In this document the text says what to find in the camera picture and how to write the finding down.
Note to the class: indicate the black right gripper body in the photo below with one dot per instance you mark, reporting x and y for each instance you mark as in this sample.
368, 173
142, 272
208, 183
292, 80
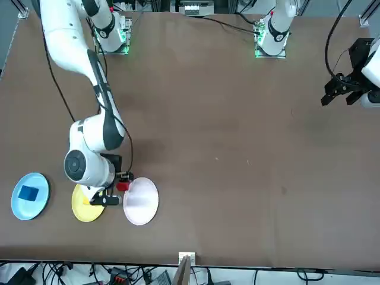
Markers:
114, 161

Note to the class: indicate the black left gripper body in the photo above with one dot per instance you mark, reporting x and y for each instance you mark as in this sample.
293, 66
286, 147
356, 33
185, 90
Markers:
359, 56

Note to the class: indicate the red cube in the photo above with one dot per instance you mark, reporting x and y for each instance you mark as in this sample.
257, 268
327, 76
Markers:
122, 186

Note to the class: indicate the yellow cube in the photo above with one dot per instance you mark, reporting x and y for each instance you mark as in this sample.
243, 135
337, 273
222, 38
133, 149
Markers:
85, 202

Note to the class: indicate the blue cube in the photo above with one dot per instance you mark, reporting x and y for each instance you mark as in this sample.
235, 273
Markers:
28, 193

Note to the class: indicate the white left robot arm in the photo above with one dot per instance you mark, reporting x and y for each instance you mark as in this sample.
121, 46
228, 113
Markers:
277, 32

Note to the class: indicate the yellow plate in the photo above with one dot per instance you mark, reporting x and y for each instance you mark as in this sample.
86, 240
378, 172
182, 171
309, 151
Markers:
86, 213

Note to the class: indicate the white plate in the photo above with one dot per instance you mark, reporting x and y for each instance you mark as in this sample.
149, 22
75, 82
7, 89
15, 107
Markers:
142, 205

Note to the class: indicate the blue plate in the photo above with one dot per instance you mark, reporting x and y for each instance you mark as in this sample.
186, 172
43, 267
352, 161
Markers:
32, 210

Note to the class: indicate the red and black hub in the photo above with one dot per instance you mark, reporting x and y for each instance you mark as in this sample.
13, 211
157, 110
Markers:
118, 279

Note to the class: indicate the black power adapter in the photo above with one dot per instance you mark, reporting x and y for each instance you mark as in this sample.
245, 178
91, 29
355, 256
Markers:
17, 276

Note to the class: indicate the white power strip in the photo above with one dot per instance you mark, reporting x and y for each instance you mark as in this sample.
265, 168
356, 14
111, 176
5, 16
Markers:
192, 9

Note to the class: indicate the aluminium frame post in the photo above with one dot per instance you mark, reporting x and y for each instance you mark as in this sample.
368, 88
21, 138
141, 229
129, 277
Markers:
364, 19
23, 13
182, 273

